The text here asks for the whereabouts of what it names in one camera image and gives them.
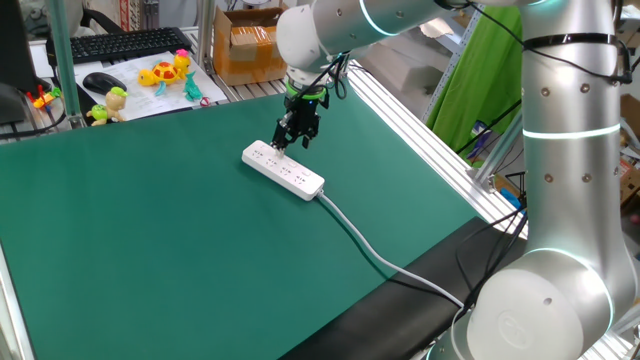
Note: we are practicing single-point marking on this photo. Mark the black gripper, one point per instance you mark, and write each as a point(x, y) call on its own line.
point(302, 115)

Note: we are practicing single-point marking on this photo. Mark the white four-socket power strip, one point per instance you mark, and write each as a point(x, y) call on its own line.
point(282, 172)

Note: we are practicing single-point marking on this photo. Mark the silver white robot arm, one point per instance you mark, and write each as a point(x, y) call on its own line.
point(565, 200)

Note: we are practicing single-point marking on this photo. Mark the taped cardboard box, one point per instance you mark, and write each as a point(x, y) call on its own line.
point(245, 50)

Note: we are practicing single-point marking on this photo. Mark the teal plastic animal toy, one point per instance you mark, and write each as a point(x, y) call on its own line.
point(191, 90)

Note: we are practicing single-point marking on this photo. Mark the yellow turtle toy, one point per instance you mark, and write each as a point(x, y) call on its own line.
point(165, 72)

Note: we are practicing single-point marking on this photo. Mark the white paper sheet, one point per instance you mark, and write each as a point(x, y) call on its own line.
point(145, 102)

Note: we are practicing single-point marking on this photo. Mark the green table mat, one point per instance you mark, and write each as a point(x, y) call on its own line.
point(175, 240)

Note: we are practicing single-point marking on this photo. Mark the doll toy with green cap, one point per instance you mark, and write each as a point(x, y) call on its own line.
point(114, 102)

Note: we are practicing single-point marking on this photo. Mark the black keyboard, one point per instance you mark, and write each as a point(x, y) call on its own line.
point(125, 44)

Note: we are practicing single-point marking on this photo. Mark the bright green cloth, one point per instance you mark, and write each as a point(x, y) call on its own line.
point(485, 85)

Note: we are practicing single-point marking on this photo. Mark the black computer mouse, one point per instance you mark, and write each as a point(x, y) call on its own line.
point(102, 82)

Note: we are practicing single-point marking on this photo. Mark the black rubber mat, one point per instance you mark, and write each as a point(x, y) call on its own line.
point(400, 310)

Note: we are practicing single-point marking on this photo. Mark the black tripod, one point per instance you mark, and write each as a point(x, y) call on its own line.
point(514, 174)

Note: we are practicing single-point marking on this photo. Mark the blue plastic object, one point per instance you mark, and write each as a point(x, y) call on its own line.
point(512, 200)

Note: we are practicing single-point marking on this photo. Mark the red yellow small toy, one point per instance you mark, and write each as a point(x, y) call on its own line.
point(44, 99)

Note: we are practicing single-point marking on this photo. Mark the black monitor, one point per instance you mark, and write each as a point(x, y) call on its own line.
point(15, 50)

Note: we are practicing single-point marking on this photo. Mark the aluminium frame post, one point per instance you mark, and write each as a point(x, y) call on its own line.
point(62, 60)
point(495, 160)
point(205, 35)

